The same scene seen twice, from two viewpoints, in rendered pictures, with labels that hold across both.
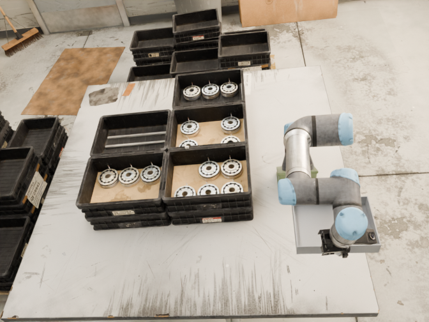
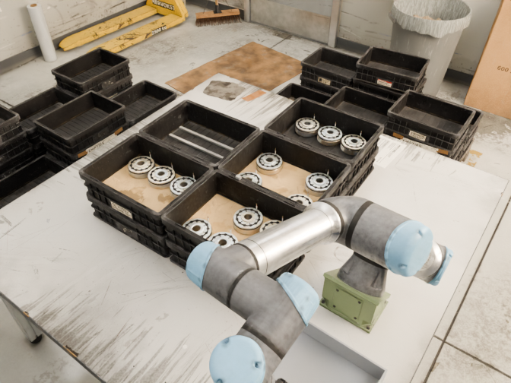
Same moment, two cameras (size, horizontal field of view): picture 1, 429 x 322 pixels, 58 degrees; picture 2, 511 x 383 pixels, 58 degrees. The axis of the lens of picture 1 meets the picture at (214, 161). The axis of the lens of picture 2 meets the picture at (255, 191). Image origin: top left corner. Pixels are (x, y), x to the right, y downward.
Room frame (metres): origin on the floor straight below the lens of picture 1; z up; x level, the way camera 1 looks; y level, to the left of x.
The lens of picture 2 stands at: (0.22, -0.47, 2.01)
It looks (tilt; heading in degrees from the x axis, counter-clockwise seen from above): 43 degrees down; 26
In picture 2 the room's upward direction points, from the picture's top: straight up
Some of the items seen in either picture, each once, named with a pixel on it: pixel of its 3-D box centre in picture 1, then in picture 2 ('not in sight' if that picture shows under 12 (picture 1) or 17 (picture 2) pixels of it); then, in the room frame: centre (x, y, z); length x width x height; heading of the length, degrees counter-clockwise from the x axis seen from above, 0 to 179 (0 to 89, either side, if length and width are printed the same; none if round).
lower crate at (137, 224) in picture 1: (133, 197); (153, 204); (1.21, 0.44, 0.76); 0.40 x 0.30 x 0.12; 81
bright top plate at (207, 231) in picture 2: (184, 194); (196, 229); (1.09, 0.17, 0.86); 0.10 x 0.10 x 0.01
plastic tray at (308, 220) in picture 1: (332, 223); (304, 375); (0.67, -0.37, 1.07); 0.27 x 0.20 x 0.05; 79
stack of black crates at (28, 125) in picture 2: not in sight; (50, 130); (1.83, 1.72, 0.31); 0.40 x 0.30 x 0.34; 170
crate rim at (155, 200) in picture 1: (123, 178); (146, 172); (1.21, 0.44, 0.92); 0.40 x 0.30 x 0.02; 81
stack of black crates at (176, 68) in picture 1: (198, 76); (358, 128); (2.68, -0.01, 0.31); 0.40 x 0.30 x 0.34; 80
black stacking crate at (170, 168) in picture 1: (208, 178); (236, 228); (1.14, 0.04, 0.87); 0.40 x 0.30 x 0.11; 81
